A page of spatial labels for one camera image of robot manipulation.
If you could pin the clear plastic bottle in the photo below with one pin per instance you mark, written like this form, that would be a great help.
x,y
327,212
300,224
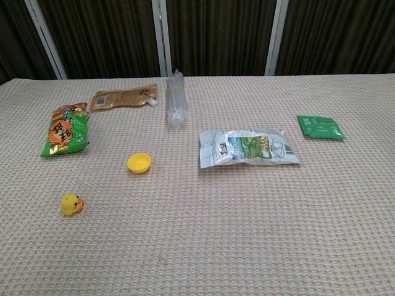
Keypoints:
x,y
176,101

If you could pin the white crumpled snack bag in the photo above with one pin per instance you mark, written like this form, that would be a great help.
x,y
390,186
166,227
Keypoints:
x,y
247,149

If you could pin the green orange snack bag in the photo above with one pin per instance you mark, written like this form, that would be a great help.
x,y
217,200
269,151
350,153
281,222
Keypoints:
x,y
66,131

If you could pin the brown spout pouch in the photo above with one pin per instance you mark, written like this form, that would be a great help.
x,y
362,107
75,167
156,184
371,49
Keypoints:
x,y
123,98

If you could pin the small green sachet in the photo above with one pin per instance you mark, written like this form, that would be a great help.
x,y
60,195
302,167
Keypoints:
x,y
321,127

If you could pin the dark pleated curtain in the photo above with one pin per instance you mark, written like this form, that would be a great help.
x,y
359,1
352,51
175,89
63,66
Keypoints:
x,y
222,34

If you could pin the yellow toy duck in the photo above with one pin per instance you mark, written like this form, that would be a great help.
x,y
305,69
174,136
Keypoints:
x,y
71,205

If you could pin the white frame post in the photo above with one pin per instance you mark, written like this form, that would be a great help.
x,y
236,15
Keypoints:
x,y
46,40
162,37
276,37

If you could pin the beige woven tablecloth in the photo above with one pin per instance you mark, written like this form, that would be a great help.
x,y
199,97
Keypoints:
x,y
216,231

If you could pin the yellow bottle cap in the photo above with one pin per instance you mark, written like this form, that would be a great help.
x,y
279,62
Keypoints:
x,y
139,162

